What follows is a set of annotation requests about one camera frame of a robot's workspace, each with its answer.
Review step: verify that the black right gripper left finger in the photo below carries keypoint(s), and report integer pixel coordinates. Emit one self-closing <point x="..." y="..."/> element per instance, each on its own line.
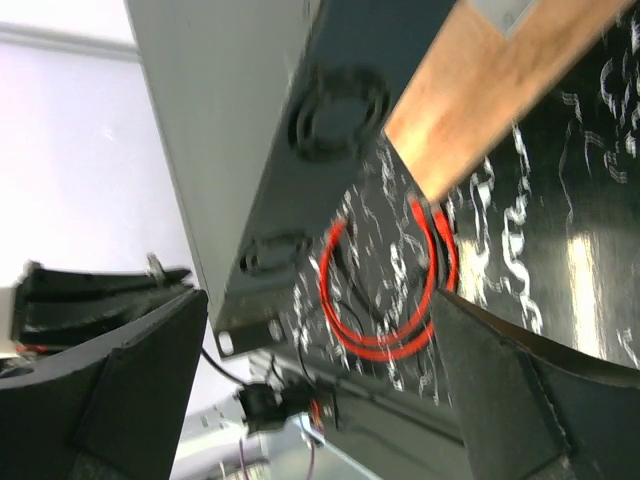
<point x="110" y="408"/>

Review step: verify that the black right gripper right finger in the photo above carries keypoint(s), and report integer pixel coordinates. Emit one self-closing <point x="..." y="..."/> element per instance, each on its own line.
<point x="532" y="408"/>

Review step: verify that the grey network switch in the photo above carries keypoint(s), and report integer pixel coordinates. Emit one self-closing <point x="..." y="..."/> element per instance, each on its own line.
<point x="267" y="111"/>

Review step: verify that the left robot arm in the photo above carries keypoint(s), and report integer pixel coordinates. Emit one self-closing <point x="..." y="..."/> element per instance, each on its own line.
<point x="48" y="311"/>

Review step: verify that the wooden board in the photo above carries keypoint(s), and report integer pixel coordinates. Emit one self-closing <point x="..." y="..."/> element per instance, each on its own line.
<point x="488" y="65"/>

